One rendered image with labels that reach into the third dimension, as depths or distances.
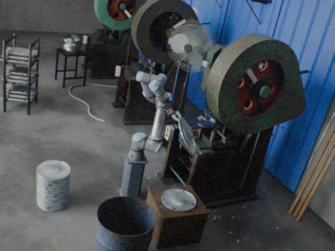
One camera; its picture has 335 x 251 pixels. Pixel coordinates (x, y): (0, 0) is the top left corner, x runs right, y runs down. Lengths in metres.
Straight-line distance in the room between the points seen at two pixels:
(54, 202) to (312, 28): 3.11
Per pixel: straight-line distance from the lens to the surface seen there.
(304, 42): 4.03
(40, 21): 9.27
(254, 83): 2.80
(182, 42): 3.80
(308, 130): 3.98
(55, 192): 3.06
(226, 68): 2.57
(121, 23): 5.90
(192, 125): 3.20
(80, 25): 9.45
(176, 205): 2.86
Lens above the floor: 2.12
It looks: 25 degrees down
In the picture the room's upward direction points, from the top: 12 degrees clockwise
